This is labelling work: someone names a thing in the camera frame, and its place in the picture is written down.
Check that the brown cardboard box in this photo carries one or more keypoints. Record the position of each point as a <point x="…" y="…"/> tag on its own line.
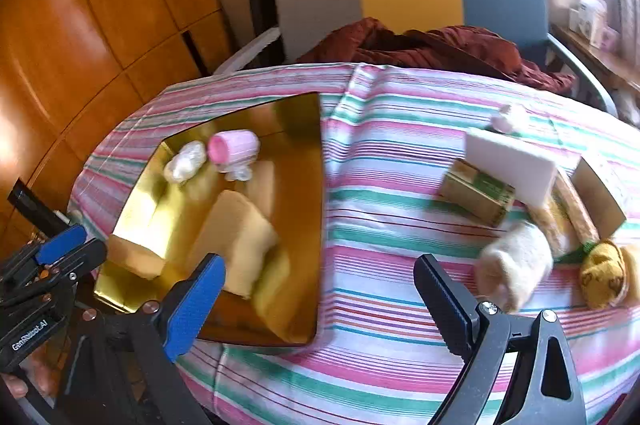
<point x="295" y="185"/>

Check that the yellow sponge block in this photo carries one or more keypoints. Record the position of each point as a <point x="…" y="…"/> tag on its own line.
<point x="235" y="230"/>

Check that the white plastic-wrapped ball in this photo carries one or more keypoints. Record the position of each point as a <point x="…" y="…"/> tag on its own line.
<point x="510" y="119"/>
<point x="185" y="162"/>

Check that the yellow plush toy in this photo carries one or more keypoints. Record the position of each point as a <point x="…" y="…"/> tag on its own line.
<point x="605" y="275"/>

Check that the white tissue box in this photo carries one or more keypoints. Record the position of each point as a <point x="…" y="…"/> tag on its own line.
<point x="590" y="17"/>

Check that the white foam block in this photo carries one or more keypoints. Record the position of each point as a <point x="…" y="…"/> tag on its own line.
<point x="505" y="165"/>

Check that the rice cracker packet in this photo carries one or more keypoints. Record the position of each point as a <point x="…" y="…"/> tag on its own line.
<point x="570" y="210"/>

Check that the pink cup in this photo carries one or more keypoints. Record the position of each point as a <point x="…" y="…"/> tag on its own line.
<point x="230" y="147"/>

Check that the black rectangular bar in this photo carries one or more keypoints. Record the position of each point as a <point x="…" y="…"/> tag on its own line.
<point x="30" y="204"/>

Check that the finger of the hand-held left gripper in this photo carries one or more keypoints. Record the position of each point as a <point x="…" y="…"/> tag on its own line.
<point x="75" y="262"/>
<point x="60" y="245"/>

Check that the wooden side desk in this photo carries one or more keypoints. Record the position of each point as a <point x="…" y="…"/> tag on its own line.
<point x="590" y="47"/>

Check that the striped tablecloth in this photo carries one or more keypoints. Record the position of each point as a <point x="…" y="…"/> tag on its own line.
<point x="390" y="155"/>

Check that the person's left hand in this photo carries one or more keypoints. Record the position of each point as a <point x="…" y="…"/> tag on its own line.
<point x="12" y="387"/>

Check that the wooden cabinet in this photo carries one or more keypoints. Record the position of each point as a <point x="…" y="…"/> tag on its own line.
<point x="75" y="30"/>

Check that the maroon jacket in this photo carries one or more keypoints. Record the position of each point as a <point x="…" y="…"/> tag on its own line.
<point x="425" y="50"/>

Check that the gold box lid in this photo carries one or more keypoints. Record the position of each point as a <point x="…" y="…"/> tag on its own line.
<point x="597" y="200"/>

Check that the green and gold box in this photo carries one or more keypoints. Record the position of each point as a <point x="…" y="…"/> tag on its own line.
<point x="475" y="195"/>

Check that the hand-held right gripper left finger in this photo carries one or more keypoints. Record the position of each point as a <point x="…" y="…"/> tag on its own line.
<point x="195" y="300"/>

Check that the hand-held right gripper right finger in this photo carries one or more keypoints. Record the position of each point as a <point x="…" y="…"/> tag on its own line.
<point x="445" y="305"/>

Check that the pink packet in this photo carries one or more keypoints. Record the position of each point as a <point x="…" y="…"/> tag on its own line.
<point x="609" y="39"/>

